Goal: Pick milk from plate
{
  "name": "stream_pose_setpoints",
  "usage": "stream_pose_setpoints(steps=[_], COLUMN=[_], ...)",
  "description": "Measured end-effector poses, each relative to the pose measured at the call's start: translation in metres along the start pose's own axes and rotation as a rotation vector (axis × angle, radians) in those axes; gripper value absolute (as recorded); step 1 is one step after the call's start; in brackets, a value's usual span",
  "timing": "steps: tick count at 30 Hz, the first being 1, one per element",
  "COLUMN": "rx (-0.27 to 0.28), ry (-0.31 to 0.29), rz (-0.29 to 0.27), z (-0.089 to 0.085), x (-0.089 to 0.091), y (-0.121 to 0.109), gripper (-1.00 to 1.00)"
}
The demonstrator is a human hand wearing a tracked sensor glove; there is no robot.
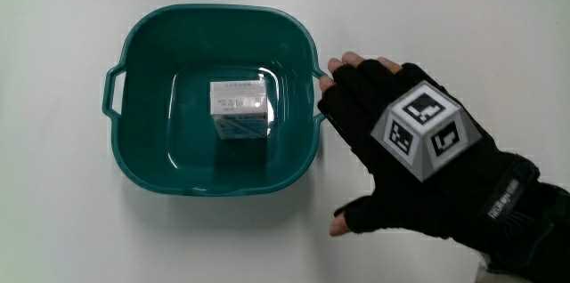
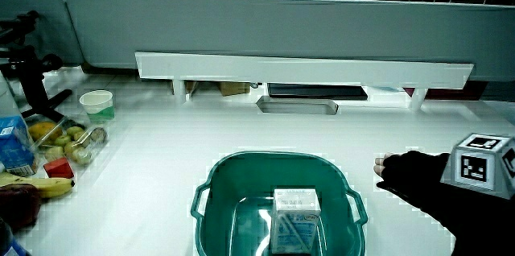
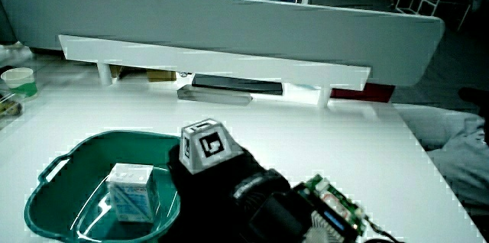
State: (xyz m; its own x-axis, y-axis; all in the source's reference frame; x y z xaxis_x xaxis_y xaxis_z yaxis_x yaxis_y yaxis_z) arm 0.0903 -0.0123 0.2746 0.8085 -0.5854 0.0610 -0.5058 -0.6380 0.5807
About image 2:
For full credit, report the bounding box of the white blue milk carton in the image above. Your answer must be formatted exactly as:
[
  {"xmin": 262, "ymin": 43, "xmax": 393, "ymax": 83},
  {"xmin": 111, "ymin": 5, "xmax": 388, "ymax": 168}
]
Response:
[{"xmin": 269, "ymin": 188, "xmax": 322, "ymax": 255}]

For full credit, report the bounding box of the dark red apple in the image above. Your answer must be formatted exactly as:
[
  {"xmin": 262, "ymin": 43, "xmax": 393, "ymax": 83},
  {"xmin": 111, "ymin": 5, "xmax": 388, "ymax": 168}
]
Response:
[{"xmin": 0, "ymin": 184, "xmax": 42, "ymax": 232}]

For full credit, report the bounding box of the red block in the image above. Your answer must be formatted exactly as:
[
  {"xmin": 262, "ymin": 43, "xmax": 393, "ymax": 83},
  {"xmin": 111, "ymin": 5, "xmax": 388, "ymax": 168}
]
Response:
[{"xmin": 43, "ymin": 157, "xmax": 76, "ymax": 180}]

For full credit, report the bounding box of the orange yellow fruit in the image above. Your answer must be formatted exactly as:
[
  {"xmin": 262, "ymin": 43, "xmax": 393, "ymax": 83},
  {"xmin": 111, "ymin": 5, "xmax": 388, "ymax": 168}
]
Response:
[{"xmin": 27, "ymin": 122, "xmax": 64, "ymax": 142}]

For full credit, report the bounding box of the yellow banana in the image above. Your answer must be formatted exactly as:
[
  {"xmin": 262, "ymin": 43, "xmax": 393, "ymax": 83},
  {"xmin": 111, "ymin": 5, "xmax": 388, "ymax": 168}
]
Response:
[{"xmin": 0, "ymin": 171, "xmax": 76, "ymax": 200}]

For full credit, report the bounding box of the small grey divider panel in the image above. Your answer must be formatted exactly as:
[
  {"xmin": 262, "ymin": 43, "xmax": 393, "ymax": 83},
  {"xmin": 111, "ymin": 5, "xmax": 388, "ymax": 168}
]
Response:
[{"xmin": 0, "ymin": 0, "xmax": 84, "ymax": 67}]

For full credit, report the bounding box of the group of small green fruits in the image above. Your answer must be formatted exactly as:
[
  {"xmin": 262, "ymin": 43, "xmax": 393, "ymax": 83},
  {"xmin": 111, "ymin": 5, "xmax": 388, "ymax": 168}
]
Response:
[{"xmin": 43, "ymin": 126, "xmax": 108, "ymax": 166}]

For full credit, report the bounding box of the dark red flat case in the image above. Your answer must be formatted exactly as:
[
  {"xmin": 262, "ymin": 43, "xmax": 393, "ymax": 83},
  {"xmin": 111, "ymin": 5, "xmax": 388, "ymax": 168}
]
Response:
[{"xmin": 403, "ymin": 81, "xmax": 488, "ymax": 101}]

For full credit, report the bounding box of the blue drink carton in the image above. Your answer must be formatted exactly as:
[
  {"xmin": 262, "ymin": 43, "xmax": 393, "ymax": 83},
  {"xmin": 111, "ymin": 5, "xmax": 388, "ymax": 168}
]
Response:
[{"xmin": 0, "ymin": 115, "xmax": 38, "ymax": 177}]

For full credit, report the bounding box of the brown cardboard box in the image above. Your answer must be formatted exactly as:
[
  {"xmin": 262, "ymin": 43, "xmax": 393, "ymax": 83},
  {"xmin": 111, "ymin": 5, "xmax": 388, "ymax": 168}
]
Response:
[{"xmin": 219, "ymin": 81, "xmax": 252, "ymax": 97}]

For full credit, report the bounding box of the green plastic plate basin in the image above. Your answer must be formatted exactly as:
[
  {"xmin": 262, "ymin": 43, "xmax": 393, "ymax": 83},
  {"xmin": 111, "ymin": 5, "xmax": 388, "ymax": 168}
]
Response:
[{"xmin": 190, "ymin": 151, "xmax": 369, "ymax": 256}]

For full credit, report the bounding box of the white green paper cup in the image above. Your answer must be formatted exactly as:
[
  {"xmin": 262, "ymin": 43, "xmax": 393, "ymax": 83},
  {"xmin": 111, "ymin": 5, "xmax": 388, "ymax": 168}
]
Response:
[{"xmin": 79, "ymin": 89, "xmax": 116, "ymax": 124}]

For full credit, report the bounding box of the black flat laptop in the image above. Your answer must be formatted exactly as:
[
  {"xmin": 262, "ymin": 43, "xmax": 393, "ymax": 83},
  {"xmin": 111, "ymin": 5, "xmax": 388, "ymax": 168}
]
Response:
[{"xmin": 267, "ymin": 82, "xmax": 369, "ymax": 101}]

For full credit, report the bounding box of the person's right hand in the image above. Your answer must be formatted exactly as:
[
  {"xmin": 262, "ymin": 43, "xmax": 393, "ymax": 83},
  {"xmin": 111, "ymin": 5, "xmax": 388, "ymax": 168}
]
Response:
[{"xmin": 373, "ymin": 133, "xmax": 515, "ymax": 229}]

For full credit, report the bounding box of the white desk shelf riser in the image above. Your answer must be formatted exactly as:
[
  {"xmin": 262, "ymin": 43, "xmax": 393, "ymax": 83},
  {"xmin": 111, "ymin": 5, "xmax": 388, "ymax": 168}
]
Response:
[{"xmin": 134, "ymin": 51, "xmax": 475, "ymax": 113}]

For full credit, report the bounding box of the large grey divider panel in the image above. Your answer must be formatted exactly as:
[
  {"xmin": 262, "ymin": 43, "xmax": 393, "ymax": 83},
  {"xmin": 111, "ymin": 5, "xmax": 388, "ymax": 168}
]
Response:
[{"xmin": 66, "ymin": 0, "xmax": 515, "ymax": 83}]

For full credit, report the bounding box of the black camera tripod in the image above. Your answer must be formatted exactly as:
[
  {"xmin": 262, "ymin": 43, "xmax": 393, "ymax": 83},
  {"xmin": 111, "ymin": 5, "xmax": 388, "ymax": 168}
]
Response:
[{"xmin": 0, "ymin": 10, "xmax": 74, "ymax": 123}]

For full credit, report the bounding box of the clear plastic fruit container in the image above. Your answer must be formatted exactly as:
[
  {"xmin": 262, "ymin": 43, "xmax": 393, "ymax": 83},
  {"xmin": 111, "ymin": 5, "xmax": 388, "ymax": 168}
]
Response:
[{"xmin": 27, "ymin": 117, "xmax": 109, "ymax": 167}]

